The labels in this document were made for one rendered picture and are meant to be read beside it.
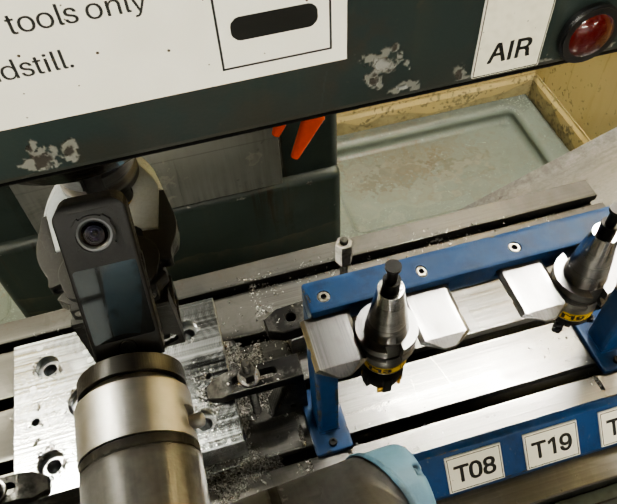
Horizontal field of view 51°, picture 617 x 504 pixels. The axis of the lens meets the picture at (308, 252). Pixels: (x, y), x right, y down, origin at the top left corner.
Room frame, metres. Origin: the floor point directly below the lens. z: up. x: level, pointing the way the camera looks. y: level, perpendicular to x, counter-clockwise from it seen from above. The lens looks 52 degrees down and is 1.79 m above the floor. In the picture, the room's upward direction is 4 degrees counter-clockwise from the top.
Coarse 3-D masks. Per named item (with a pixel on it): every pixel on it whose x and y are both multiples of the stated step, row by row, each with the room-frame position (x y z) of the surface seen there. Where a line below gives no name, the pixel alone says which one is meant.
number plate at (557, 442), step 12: (540, 432) 0.31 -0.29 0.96; (552, 432) 0.31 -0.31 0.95; (564, 432) 0.32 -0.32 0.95; (576, 432) 0.32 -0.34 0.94; (528, 444) 0.30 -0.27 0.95; (540, 444) 0.30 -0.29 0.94; (552, 444) 0.30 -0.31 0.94; (564, 444) 0.30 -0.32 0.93; (576, 444) 0.30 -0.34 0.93; (528, 456) 0.29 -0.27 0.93; (540, 456) 0.29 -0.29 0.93; (552, 456) 0.29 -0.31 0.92; (564, 456) 0.29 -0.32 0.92; (528, 468) 0.28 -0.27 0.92
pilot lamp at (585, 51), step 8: (600, 16) 0.23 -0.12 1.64; (608, 16) 0.23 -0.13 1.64; (584, 24) 0.22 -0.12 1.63; (592, 24) 0.22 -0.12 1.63; (600, 24) 0.22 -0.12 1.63; (608, 24) 0.23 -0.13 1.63; (576, 32) 0.22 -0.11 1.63; (584, 32) 0.22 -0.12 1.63; (592, 32) 0.22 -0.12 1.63; (600, 32) 0.22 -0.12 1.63; (608, 32) 0.22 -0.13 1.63; (576, 40) 0.22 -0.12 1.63; (584, 40) 0.22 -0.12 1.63; (592, 40) 0.22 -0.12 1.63; (600, 40) 0.22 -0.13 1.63; (608, 40) 0.23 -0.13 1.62; (576, 48) 0.22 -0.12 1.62; (584, 48) 0.22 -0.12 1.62; (592, 48) 0.22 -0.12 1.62; (600, 48) 0.23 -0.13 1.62; (576, 56) 0.22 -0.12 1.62; (584, 56) 0.22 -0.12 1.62
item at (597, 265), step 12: (588, 240) 0.38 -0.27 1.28; (600, 240) 0.37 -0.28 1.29; (612, 240) 0.37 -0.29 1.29; (576, 252) 0.38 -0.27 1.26; (588, 252) 0.37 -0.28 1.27; (600, 252) 0.37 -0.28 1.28; (612, 252) 0.37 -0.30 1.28; (564, 264) 0.39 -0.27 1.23; (576, 264) 0.37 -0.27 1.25; (588, 264) 0.37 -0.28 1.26; (600, 264) 0.36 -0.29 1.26; (576, 276) 0.37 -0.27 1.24; (588, 276) 0.36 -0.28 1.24; (600, 276) 0.36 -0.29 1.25; (588, 288) 0.36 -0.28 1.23
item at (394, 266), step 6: (390, 264) 0.33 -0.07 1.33; (396, 264) 0.33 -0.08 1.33; (390, 270) 0.33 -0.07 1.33; (396, 270) 0.33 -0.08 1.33; (384, 276) 0.34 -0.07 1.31; (390, 276) 0.33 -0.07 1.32; (396, 276) 0.33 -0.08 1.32; (384, 282) 0.33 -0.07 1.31; (390, 282) 0.33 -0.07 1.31; (396, 282) 0.33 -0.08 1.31; (384, 288) 0.33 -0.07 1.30; (390, 288) 0.32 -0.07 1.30; (396, 288) 0.32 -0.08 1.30; (390, 294) 0.32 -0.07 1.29; (396, 294) 0.33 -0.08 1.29
